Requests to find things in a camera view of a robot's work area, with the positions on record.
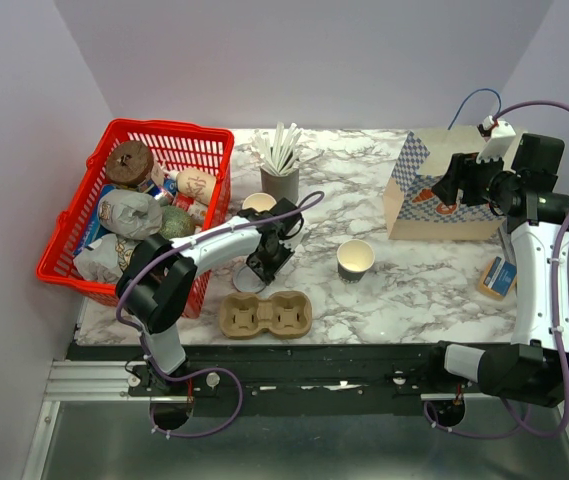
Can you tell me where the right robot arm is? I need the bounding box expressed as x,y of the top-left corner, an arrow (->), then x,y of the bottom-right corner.
423,130 -> 569,407

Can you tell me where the red blue drink can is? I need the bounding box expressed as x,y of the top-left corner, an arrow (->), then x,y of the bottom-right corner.
138,167 -> 178,206

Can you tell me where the grey straw holder cup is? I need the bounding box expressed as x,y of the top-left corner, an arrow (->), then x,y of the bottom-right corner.
260,167 -> 299,204

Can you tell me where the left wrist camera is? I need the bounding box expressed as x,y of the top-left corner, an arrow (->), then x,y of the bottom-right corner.
283,222 -> 307,251

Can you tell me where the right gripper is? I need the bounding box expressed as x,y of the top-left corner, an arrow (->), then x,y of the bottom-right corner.
431,149 -> 521,206

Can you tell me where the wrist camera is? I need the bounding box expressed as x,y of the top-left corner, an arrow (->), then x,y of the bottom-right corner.
283,222 -> 307,251
477,115 -> 516,163

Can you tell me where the beige drink bottle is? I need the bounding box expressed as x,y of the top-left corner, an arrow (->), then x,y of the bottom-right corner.
168,168 -> 217,205

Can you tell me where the blue thin wire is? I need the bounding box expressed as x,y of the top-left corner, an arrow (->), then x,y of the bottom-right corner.
447,88 -> 503,130

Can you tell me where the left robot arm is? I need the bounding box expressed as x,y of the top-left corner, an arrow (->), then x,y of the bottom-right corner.
115,198 -> 305,395

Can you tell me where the brown round bread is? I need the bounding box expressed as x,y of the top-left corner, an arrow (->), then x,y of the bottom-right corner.
105,140 -> 154,190

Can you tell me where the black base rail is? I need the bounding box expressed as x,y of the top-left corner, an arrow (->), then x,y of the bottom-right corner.
66,342 -> 530,419

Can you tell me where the white printed food bag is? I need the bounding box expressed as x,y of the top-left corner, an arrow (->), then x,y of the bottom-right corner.
73,233 -> 139,284

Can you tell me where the white plastic cup lid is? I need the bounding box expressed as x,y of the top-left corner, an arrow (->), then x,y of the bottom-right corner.
232,265 -> 266,294

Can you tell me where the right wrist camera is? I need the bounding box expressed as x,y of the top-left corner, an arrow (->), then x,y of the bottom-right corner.
477,115 -> 516,163

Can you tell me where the grey paper food bag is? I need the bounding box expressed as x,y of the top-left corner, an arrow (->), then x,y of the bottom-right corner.
97,189 -> 162,240

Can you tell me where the cardboard cup carrier tray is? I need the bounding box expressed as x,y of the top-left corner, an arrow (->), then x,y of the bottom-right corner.
218,291 -> 313,340

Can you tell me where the red plastic basket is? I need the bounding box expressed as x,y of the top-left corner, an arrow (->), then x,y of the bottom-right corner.
36,118 -> 234,306

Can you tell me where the black paper coffee cup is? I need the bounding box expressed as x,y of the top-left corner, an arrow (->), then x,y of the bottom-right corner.
336,239 -> 375,283

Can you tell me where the bundle of white straws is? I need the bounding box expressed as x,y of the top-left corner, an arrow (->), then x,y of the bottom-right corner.
253,122 -> 302,177

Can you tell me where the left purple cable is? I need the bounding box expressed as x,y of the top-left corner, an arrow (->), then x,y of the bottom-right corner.
115,190 -> 325,439

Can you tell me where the blue checkered paper bag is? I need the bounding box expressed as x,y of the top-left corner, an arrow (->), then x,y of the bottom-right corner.
382,126 -> 503,241

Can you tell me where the green melon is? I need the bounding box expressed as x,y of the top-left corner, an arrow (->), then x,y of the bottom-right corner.
158,205 -> 196,239

